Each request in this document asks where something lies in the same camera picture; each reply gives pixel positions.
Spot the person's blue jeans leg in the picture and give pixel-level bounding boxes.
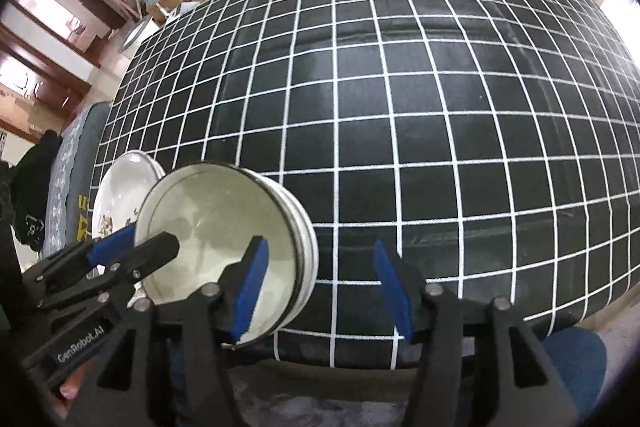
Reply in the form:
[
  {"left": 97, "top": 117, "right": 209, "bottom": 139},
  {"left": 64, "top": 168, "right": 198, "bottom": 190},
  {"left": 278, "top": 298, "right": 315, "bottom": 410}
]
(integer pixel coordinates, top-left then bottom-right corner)
[{"left": 542, "top": 326, "right": 608, "bottom": 418}]

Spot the grey patterned chair cushion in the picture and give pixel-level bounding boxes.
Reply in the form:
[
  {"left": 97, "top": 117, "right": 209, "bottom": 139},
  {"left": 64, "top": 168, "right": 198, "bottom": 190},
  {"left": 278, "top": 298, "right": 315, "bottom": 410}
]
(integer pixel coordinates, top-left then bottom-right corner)
[{"left": 45, "top": 102, "right": 113, "bottom": 253}]

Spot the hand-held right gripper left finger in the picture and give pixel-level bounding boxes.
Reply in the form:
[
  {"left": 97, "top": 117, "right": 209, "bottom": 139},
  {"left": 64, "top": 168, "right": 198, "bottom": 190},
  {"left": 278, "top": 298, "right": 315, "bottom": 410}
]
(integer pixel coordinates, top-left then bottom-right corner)
[{"left": 65, "top": 234, "right": 271, "bottom": 427}]

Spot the person's left hand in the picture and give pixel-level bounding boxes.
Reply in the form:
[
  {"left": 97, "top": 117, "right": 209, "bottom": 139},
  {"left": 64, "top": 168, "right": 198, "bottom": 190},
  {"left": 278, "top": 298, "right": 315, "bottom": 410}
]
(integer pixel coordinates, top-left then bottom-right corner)
[{"left": 59, "top": 359, "right": 101, "bottom": 413}]

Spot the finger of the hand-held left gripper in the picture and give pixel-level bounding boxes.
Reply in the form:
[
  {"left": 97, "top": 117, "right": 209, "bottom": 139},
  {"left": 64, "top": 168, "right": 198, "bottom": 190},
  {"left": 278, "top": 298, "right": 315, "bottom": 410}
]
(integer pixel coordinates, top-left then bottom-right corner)
[
  {"left": 22, "top": 223, "right": 138, "bottom": 286},
  {"left": 37, "top": 231, "right": 181, "bottom": 310}
]

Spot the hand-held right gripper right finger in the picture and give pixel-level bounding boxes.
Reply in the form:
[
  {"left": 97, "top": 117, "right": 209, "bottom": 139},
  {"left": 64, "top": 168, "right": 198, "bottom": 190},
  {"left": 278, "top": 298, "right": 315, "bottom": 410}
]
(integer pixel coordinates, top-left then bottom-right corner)
[{"left": 372, "top": 239, "right": 581, "bottom": 427}]

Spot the large floral white plate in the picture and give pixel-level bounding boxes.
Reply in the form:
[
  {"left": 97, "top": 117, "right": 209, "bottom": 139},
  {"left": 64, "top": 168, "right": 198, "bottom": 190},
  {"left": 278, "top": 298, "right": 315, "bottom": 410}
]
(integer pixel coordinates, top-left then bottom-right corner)
[{"left": 91, "top": 150, "right": 165, "bottom": 253}]

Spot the white ribbed bowl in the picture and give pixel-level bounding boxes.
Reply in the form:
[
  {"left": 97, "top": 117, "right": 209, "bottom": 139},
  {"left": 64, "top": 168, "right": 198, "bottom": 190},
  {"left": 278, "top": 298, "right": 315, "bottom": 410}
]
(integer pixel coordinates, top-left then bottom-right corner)
[{"left": 134, "top": 162, "right": 320, "bottom": 348}]

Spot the black garment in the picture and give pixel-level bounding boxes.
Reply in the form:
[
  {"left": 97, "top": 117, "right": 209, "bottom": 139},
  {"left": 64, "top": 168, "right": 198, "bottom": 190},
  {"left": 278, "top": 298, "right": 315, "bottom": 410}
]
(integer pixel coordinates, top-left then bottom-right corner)
[{"left": 10, "top": 131, "right": 63, "bottom": 250}]

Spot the black white checked tablecloth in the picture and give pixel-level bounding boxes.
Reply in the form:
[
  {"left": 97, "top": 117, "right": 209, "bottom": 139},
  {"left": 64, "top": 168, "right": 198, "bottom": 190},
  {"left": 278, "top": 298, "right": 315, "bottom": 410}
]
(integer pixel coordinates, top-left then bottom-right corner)
[{"left": 90, "top": 0, "right": 640, "bottom": 370}]

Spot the round white stool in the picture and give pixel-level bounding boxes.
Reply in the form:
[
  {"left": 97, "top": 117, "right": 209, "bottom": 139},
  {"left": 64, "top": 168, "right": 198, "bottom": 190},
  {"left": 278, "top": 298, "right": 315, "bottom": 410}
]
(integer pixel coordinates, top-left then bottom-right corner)
[{"left": 117, "top": 14, "right": 153, "bottom": 54}]

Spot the dark wooden door frame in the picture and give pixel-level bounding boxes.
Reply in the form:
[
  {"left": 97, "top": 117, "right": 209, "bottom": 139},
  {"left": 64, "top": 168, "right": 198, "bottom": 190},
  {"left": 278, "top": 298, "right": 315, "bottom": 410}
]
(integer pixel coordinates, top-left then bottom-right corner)
[{"left": 0, "top": 0, "right": 128, "bottom": 142}]

